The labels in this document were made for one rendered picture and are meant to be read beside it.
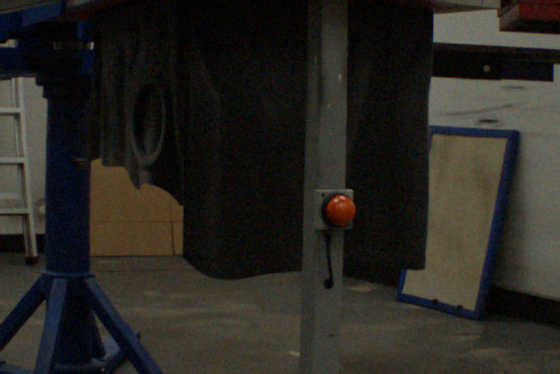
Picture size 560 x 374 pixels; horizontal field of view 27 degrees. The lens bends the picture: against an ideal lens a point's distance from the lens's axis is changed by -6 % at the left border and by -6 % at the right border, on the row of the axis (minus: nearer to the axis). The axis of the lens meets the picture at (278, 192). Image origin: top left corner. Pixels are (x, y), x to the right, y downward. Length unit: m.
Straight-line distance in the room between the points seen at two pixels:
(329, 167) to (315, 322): 0.20
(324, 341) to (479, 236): 3.19
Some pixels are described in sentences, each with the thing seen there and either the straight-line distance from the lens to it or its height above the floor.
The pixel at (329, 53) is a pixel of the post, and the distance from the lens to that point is 1.55.
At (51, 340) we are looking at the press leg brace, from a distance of 2.96.
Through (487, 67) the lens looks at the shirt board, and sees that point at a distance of 3.02.
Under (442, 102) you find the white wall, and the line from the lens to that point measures 5.17.
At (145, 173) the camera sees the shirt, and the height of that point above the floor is 0.67.
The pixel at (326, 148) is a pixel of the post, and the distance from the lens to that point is 1.55.
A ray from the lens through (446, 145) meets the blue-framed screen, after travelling 5.05.
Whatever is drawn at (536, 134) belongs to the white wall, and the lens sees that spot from 4.62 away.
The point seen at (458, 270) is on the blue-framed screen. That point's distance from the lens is 4.82.
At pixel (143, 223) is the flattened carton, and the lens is 6.55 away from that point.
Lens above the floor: 0.77
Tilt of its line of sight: 4 degrees down
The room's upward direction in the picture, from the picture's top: 1 degrees clockwise
